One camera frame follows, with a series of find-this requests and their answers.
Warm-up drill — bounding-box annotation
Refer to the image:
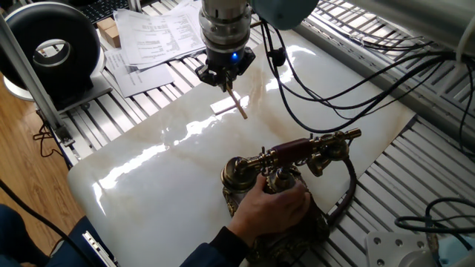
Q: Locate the thick black cable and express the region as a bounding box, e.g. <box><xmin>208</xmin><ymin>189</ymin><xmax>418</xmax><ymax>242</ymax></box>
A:
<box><xmin>0</xmin><ymin>179</ymin><xmax>94</xmax><ymax>267</ymax></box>

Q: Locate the stack of printed paper sheets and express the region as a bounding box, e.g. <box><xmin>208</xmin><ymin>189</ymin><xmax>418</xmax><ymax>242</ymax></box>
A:
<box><xmin>113</xmin><ymin>0</ymin><xmax>207</xmax><ymax>70</ymax></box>

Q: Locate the thin wooden stick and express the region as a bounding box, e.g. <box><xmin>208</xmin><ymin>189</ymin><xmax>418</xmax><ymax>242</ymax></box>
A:
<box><xmin>226</xmin><ymin>87</ymin><xmax>249</xmax><ymax>120</ymax></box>

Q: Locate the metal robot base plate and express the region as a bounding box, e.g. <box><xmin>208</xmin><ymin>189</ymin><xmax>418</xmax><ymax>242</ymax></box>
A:
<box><xmin>365</xmin><ymin>231</ymin><xmax>428</xmax><ymax>267</ymax></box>

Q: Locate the dark braided phone cord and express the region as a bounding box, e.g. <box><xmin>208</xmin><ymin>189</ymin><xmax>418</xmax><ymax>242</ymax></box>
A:
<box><xmin>326</xmin><ymin>157</ymin><xmax>358</xmax><ymax>225</ymax></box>

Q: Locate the black computer keyboard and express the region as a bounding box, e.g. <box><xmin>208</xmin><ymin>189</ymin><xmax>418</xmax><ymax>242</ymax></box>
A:
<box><xmin>76</xmin><ymin>0</ymin><xmax>131</xmax><ymax>24</ymax></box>

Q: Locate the forearm in dark blue sleeve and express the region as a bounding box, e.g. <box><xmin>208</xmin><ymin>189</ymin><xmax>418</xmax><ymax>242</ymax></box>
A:
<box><xmin>180</xmin><ymin>225</ymin><xmax>249</xmax><ymax>267</ymax></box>

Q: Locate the small wooden block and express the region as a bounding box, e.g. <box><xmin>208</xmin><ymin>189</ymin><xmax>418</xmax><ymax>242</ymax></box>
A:
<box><xmin>104</xmin><ymin>25</ymin><xmax>122</xmax><ymax>49</ymax></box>
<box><xmin>96</xmin><ymin>17</ymin><xmax>117</xmax><ymax>38</ymax></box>

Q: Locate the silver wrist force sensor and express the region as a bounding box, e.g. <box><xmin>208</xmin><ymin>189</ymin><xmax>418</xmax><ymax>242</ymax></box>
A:
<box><xmin>198</xmin><ymin>0</ymin><xmax>253</xmax><ymax>56</ymax></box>

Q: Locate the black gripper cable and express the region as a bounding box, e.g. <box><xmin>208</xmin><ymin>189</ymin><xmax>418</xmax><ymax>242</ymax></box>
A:
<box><xmin>259</xmin><ymin>20</ymin><xmax>475</xmax><ymax>134</ymax></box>

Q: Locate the thin black floor cable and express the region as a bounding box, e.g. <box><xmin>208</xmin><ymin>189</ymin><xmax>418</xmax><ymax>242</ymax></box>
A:
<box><xmin>32</xmin><ymin>124</ymin><xmax>64</xmax><ymax>159</ymax></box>

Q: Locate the person's leg in blue clothes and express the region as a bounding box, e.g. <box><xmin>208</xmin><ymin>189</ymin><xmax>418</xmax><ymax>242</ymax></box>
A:
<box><xmin>0</xmin><ymin>202</ymin><xmax>119</xmax><ymax>267</ymax></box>

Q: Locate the aluminium frame post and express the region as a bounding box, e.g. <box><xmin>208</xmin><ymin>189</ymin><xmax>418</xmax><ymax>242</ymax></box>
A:
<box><xmin>0</xmin><ymin>14</ymin><xmax>75</xmax><ymax>148</ymax></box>

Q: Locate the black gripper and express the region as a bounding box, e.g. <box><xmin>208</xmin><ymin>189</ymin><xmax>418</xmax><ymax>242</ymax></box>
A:
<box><xmin>195</xmin><ymin>46</ymin><xmax>257</xmax><ymax>93</ymax></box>

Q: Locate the person's bare hand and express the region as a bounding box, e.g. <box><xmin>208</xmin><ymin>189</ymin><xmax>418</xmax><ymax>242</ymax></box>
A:
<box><xmin>226</xmin><ymin>174</ymin><xmax>312</xmax><ymax>248</ymax></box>

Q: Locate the brass and red phone handset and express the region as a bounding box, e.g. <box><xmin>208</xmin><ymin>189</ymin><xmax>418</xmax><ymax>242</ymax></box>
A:
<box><xmin>220</xmin><ymin>128</ymin><xmax>362</xmax><ymax>194</ymax></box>

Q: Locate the black ring shaped device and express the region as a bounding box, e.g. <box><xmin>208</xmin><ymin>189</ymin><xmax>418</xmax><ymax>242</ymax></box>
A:
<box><xmin>0</xmin><ymin>1</ymin><xmax>107</xmax><ymax>108</ymax></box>

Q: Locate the glossy marble pattern board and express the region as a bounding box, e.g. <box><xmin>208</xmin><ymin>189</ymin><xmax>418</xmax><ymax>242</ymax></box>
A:
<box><xmin>67</xmin><ymin>29</ymin><xmax>416</xmax><ymax>267</ymax></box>

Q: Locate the antique red brass phone base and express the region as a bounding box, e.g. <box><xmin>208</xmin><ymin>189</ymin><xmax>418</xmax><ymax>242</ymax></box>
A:
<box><xmin>221</xmin><ymin>166</ymin><xmax>331</xmax><ymax>267</ymax></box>

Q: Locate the black cable bundle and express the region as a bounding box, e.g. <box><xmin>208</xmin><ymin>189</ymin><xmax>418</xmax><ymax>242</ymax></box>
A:
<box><xmin>315</xmin><ymin>0</ymin><xmax>446</xmax><ymax>53</ymax></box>

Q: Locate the black cable with metal connector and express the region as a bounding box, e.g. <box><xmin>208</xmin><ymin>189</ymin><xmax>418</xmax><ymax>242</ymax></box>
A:
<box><xmin>393</xmin><ymin>197</ymin><xmax>475</xmax><ymax>257</ymax></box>

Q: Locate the grey flat base plate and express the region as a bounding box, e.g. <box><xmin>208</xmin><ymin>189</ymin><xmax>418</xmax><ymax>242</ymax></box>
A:
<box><xmin>55</xmin><ymin>72</ymin><xmax>114</xmax><ymax>114</ymax></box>

